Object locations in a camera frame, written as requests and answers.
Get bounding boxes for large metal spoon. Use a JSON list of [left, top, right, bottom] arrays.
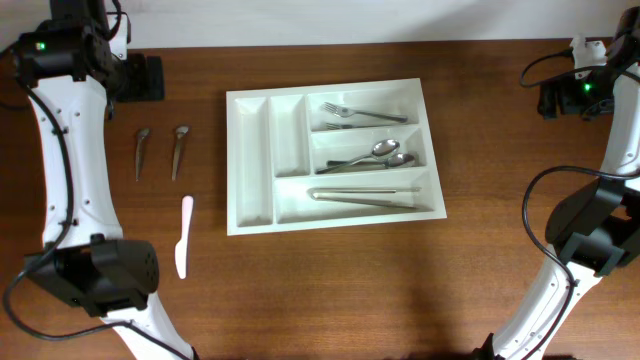
[[316, 139, 401, 174], [327, 153, 416, 169]]

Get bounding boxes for metal fork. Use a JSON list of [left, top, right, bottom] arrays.
[[321, 102, 409, 123], [325, 123, 391, 131]]

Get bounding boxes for pink and white plastic knife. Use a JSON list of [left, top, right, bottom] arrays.
[[174, 195, 194, 280]]

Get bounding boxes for small metal spoon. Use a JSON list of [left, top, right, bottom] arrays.
[[135, 128, 151, 181], [171, 125, 190, 181]]

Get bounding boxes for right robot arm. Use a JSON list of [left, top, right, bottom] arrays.
[[471, 7, 639, 359]]

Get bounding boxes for metal chopstick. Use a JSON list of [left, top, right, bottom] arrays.
[[307, 187, 422, 195], [310, 196, 418, 209]]

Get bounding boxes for white plastic cutlery tray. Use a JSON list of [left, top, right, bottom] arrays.
[[226, 78, 446, 236]]

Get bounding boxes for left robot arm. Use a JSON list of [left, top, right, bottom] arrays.
[[11, 0, 196, 359]]

